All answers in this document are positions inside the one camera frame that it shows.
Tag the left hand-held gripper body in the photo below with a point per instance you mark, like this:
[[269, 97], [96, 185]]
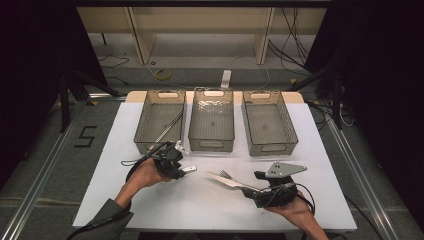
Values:
[[166, 156]]

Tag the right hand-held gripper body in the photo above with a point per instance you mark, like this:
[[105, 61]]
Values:
[[276, 196]]

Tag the metal chopstick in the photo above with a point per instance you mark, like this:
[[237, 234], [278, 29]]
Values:
[[168, 126], [166, 130]]

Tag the pale table knife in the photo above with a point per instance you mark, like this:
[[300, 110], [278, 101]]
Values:
[[223, 180]]

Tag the metal fork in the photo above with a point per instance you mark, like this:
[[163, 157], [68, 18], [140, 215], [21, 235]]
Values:
[[226, 174]]

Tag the grey clear bin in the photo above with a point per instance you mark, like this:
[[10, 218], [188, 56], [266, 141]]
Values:
[[212, 121], [156, 120], [268, 125]]

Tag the person's left hand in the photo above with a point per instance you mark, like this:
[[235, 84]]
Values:
[[148, 175]]

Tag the person's right hand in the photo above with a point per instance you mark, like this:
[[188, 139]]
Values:
[[298, 213]]

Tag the white table mat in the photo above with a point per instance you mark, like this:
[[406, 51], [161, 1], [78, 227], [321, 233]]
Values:
[[206, 208]]

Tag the yellow tape roll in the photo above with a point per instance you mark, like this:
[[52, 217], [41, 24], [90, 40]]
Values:
[[163, 74]]

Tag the white power strip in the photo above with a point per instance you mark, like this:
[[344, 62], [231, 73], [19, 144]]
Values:
[[226, 79]]

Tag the black metal stand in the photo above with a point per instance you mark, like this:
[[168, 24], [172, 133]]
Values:
[[64, 103], [337, 103]]

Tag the beige wooden shelf unit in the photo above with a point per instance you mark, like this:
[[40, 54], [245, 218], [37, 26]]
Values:
[[200, 20]]

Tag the dark curtain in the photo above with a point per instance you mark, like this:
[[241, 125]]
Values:
[[30, 66], [386, 83]]

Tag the aluminium floor rail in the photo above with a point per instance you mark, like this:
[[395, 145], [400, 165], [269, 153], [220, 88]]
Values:
[[36, 190], [363, 180]]

